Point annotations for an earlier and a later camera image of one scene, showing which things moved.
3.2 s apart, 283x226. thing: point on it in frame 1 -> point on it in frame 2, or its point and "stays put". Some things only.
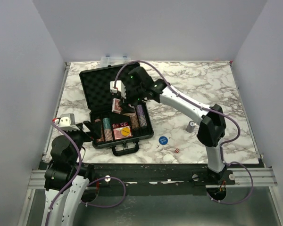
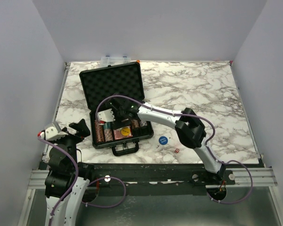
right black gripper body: x=134 y=95 -> x=119 y=116
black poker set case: x=122 y=132 stays put
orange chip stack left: x=102 y=139 stays put
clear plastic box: x=111 y=60 stays put
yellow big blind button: x=125 y=132 stays put
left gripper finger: x=95 y=128 -> x=81 y=127
